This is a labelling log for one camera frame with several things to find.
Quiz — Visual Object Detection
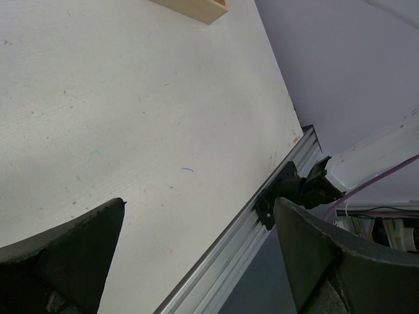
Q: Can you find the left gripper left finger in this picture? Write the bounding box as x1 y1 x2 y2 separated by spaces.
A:
1 198 126 313

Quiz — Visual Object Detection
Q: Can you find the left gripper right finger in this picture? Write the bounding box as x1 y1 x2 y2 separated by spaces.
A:
274 198 418 313

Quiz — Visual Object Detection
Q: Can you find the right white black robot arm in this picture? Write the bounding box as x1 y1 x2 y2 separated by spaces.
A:
274 109 418 209

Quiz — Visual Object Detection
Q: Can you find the wooden compartment organizer box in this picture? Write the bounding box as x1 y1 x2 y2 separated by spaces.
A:
152 0 228 25

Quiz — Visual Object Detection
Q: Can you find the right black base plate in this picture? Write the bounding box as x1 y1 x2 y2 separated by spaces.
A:
254 161 301 230

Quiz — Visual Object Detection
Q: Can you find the aluminium front rail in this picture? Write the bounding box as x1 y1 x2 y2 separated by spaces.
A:
155 125 321 313

